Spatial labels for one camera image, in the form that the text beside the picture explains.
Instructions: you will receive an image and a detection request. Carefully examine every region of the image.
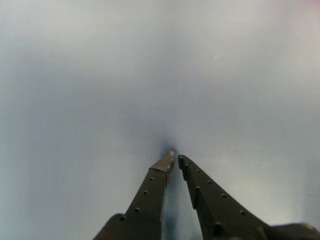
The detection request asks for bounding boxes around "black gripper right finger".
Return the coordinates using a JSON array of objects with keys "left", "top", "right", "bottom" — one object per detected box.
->
[{"left": 177, "top": 154, "right": 271, "bottom": 240}]

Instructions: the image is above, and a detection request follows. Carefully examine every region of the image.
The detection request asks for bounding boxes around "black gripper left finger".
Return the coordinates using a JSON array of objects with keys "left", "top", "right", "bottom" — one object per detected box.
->
[{"left": 93, "top": 150, "right": 175, "bottom": 240}]

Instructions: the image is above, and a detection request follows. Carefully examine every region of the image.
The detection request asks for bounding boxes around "dark blue table mat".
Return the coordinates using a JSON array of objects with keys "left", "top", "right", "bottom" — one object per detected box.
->
[{"left": 0, "top": 0, "right": 320, "bottom": 240}]

